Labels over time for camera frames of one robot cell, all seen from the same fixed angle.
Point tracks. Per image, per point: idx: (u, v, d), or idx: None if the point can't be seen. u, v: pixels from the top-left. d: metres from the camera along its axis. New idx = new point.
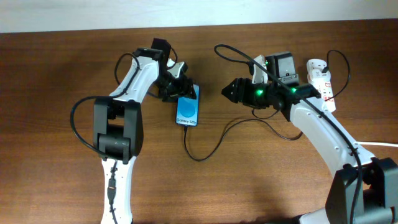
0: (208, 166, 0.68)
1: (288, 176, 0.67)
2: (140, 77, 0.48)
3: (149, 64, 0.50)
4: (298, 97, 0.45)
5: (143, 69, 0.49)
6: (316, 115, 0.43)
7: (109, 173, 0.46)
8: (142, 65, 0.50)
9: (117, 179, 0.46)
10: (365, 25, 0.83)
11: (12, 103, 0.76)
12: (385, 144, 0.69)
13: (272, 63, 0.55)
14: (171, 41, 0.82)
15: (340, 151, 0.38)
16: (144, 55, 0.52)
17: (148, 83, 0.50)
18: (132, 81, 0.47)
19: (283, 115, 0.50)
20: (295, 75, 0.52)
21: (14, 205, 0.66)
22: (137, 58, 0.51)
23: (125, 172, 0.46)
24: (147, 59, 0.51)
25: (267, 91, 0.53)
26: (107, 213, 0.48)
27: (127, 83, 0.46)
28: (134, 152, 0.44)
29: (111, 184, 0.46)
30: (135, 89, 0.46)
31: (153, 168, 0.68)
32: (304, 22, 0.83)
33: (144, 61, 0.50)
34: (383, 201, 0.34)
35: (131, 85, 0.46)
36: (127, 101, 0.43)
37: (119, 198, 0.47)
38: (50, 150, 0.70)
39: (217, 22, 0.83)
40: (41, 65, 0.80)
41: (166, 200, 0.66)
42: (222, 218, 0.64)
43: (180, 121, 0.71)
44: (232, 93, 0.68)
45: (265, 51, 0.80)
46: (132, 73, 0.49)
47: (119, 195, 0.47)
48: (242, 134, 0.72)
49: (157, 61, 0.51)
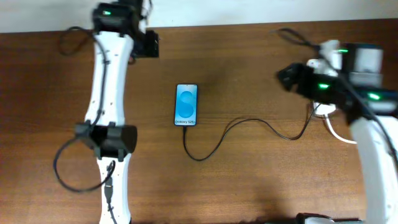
0: (207, 166, 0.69)
1: (288, 176, 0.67)
2: (111, 73, 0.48)
3: (116, 51, 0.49)
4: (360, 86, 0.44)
5: (112, 60, 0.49)
6: (386, 150, 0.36)
7: (105, 172, 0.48)
8: (109, 52, 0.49)
9: (113, 177, 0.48)
10: (365, 25, 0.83)
11: (13, 104, 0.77)
12: None
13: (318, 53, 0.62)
14: (171, 40, 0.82)
15: (392, 209, 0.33)
16: (107, 37, 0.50)
17: (122, 68, 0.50)
18: (104, 86, 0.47)
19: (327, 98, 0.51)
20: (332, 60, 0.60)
21: (17, 205, 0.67)
22: (101, 45, 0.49)
23: (122, 170, 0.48)
24: (112, 40, 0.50)
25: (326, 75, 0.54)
26: (106, 213, 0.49)
27: (101, 91, 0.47)
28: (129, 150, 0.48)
29: (107, 183, 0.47)
30: (112, 103, 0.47)
31: (153, 168, 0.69)
32: (304, 21, 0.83)
33: (111, 47, 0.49)
34: None
35: (105, 92, 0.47)
36: (108, 124, 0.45)
37: (117, 196, 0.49)
38: (51, 151, 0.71)
39: (217, 22, 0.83)
40: (42, 65, 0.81)
41: (166, 199, 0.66)
42: (222, 218, 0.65)
43: (178, 122, 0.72)
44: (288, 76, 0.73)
45: (265, 51, 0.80)
46: (102, 71, 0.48)
47: (117, 193, 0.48)
48: (242, 134, 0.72)
49: (124, 39, 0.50)
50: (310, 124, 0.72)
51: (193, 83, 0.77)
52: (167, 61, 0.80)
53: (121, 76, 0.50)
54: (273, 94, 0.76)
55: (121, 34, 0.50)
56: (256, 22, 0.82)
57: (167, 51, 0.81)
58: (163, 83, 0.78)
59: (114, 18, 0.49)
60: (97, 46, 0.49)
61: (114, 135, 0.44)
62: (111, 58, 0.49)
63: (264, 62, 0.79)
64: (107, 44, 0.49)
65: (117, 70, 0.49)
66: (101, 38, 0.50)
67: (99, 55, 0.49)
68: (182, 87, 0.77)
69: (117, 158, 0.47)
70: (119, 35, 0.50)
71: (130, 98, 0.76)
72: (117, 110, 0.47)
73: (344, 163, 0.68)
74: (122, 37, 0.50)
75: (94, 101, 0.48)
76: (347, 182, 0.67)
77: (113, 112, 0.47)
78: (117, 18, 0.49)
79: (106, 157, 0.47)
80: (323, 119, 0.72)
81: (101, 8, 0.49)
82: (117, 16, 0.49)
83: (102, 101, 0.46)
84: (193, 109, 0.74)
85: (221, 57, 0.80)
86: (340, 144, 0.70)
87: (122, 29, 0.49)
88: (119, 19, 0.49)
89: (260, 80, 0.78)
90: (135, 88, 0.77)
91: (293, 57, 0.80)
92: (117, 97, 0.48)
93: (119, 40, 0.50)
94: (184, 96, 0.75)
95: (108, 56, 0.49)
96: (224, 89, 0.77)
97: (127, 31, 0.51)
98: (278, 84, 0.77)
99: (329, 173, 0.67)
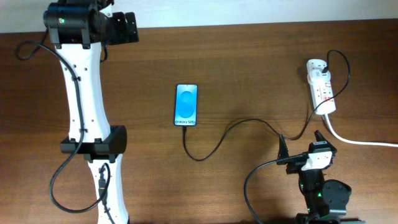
0: (208, 165, 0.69)
1: (287, 176, 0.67)
2: (86, 89, 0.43)
3: (85, 65, 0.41)
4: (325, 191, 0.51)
5: (83, 76, 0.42)
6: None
7: (97, 175, 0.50)
8: (76, 67, 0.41)
9: (106, 179, 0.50)
10: (364, 25, 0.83)
11: (12, 104, 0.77)
12: (385, 144, 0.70)
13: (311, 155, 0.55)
14: (171, 41, 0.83)
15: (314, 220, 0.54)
16: (69, 43, 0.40)
17: (98, 78, 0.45)
18: (80, 108, 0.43)
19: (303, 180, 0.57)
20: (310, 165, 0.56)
21: (17, 206, 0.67)
22: (64, 57, 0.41)
23: (114, 171, 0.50)
24: (77, 52, 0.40)
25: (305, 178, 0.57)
26: (102, 214, 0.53)
27: (79, 111, 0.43)
28: (119, 151, 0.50)
29: (101, 185, 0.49)
30: (92, 119, 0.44)
31: (153, 168, 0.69)
32: (305, 22, 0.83)
33: (78, 61, 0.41)
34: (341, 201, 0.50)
35: (84, 111, 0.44)
36: (94, 141, 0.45)
37: (112, 199, 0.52)
38: (51, 151, 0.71)
39: (217, 22, 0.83)
40: (43, 65, 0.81)
41: (166, 199, 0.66)
42: (222, 218, 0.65)
43: (178, 122, 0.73)
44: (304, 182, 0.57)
45: (265, 51, 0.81)
46: (74, 89, 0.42)
47: (112, 195, 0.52)
48: (242, 134, 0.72)
49: (89, 47, 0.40)
50: (310, 124, 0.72)
51: (193, 83, 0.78)
52: (168, 61, 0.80)
53: (97, 89, 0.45)
54: (273, 94, 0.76)
55: (86, 45, 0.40)
56: (256, 22, 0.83)
57: (167, 51, 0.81)
58: (163, 83, 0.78)
59: (72, 22, 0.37)
60: (61, 61, 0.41)
61: (101, 147, 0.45)
62: (80, 73, 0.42)
63: (263, 62, 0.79)
64: (73, 58, 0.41)
65: (90, 85, 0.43)
66: (63, 52, 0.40)
67: (66, 70, 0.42)
68: (182, 87, 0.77)
69: (109, 160, 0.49)
70: (83, 46, 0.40)
71: (130, 98, 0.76)
72: (100, 127, 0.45)
73: (344, 163, 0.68)
74: (87, 48, 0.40)
75: (73, 121, 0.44)
76: (348, 182, 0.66)
77: (97, 131, 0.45)
78: (75, 22, 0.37)
79: (97, 160, 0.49)
80: (323, 119, 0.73)
81: (55, 11, 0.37)
82: (75, 20, 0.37)
83: (82, 122, 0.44)
84: (193, 109, 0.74)
85: (221, 57, 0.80)
86: (340, 144, 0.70)
87: (87, 41, 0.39)
88: (79, 25, 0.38)
89: (260, 80, 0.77)
90: (135, 88, 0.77)
91: (293, 57, 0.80)
92: (97, 111, 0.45)
93: (85, 51, 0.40)
94: (184, 96, 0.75)
95: (77, 73, 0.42)
96: (224, 89, 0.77)
97: (91, 39, 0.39)
98: (278, 84, 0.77)
99: (329, 173, 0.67)
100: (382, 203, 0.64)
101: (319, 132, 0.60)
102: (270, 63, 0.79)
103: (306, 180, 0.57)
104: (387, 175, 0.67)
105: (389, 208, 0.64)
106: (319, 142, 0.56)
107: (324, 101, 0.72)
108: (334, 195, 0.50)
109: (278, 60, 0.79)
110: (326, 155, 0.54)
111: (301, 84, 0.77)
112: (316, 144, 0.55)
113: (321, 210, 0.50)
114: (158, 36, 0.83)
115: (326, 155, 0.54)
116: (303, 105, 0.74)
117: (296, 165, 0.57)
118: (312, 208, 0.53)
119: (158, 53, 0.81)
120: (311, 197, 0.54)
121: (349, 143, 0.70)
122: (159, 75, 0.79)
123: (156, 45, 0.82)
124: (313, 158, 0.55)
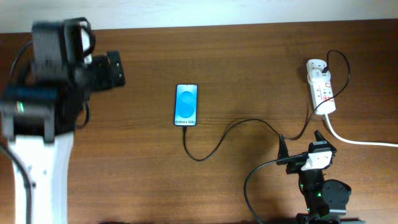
0: (208, 165, 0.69)
1: (287, 176, 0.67)
2: (45, 192, 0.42)
3: (43, 171, 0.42)
4: (326, 190, 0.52)
5: (37, 180, 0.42)
6: None
7: None
8: (33, 171, 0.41)
9: None
10: (364, 25, 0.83)
11: None
12: (385, 144, 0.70)
13: (311, 155, 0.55)
14: (171, 41, 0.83)
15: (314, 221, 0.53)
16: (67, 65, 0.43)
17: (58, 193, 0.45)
18: (32, 214, 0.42)
19: (302, 180, 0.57)
20: (310, 165, 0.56)
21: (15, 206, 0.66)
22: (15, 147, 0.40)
23: None
24: (33, 147, 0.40)
25: (305, 178, 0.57)
26: None
27: (28, 218, 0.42)
28: None
29: None
30: (49, 214, 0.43)
31: (153, 168, 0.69)
32: (305, 22, 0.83)
33: (35, 163, 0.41)
34: (342, 202, 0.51)
35: (33, 213, 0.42)
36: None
37: None
38: None
39: (217, 22, 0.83)
40: None
41: (166, 199, 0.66)
42: (222, 218, 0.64)
43: (178, 122, 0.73)
44: (304, 182, 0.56)
45: (265, 51, 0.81)
46: (25, 198, 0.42)
47: None
48: (242, 134, 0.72)
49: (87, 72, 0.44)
50: (310, 124, 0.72)
51: (193, 83, 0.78)
52: (168, 61, 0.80)
53: (58, 182, 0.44)
54: (273, 94, 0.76)
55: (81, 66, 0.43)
56: (256, 22, 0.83)
57: (167, 51, 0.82)
58: (163, 83, 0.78)
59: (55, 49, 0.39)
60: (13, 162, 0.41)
61: None
62: (37, 178, 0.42)
63: (264, 62, 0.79)
64: (26, 153, 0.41)
65: (50, 187, 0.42)
66: (15, 146, 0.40)
67: (18, 173, 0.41)
68: (182, 87, 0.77)
69: None
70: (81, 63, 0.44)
71: (130, 98, 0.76)
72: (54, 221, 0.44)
73: (344, 163, 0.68)
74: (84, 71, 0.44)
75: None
76: (349, 182, 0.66)
77: (46, 219, 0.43)
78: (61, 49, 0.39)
79: None
80: (323, 119, 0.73)
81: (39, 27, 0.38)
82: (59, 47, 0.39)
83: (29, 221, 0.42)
84: (193, 109, 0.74)
85: (221, 57, 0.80)
86: (340, 144, 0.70)
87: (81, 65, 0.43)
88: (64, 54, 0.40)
89: (260, 80, 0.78)
90: (135, 88, 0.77)
91: (293, 57, 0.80)
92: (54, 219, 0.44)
93: (47, 149, 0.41)
94: (184, 96, 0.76)
95: (33, 178, 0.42)
96: (224, 89, 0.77)
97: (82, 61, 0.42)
98: (278, 84, 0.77)
99: (329, 173, 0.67)
100: (384, 203, 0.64)
101: (319, 132, 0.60)
102: (270, 63, 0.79)
103: (306, 180, 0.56)
104: (387, 175, 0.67)
105: (390, 209, 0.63)
106: (319, 142, 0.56)
107: (324, 101, 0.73)
108: (334, 194, 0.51)
109: (278, 60, 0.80)
110: (326, 154, 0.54)
111: (301, 84, 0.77)
112: (315, 144, 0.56)
113: (321, 210, 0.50)
114: (158, 36, 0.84)
115: (326, 155, 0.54)
116: (303, 105, 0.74)
117: (295, 165, 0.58)
118: (312, 208, 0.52)
119: (158, 53, 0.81)
120: (311, 197, 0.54)
121: (350, 143, 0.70)
122: (159, 75, 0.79)
123: (156, 45, 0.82)
124: (313, 158, 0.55)
